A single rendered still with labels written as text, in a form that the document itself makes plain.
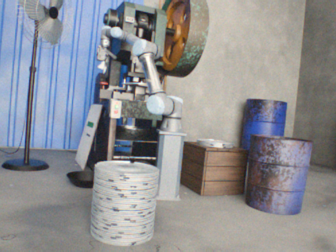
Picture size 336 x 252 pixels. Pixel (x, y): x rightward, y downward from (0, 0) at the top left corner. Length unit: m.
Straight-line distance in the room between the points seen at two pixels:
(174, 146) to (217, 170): 0.43
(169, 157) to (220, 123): 2.65
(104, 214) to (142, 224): 0.17
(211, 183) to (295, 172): 0.60
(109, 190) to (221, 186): 1.17
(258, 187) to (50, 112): 2.55
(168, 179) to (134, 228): 0.74
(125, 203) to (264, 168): 1.02
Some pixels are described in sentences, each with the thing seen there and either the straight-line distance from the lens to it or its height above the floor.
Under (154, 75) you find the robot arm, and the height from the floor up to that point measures 0.80.
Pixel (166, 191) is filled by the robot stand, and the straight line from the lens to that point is 2.00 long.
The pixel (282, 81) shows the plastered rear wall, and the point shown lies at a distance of 5.34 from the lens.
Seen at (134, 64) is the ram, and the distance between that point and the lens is 2.64.
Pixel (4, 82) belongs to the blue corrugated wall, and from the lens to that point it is 3.73.
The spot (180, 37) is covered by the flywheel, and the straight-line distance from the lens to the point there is 2.85.
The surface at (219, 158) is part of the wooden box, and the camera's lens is 2.20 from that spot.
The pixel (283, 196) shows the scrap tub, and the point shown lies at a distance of 2.01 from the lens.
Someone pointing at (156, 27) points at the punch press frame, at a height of 1.30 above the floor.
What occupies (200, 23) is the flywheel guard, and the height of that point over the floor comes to 1.34.
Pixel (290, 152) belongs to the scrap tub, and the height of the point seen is 0.40.
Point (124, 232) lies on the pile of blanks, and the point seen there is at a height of 0.06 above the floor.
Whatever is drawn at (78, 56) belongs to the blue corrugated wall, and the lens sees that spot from 3.78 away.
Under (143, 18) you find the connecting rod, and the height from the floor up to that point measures 1.37.
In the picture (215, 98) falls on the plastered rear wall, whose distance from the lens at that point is 4.47.
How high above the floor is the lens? 0.57
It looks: 3 degrees down
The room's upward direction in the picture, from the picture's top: 6 degrees clockwise
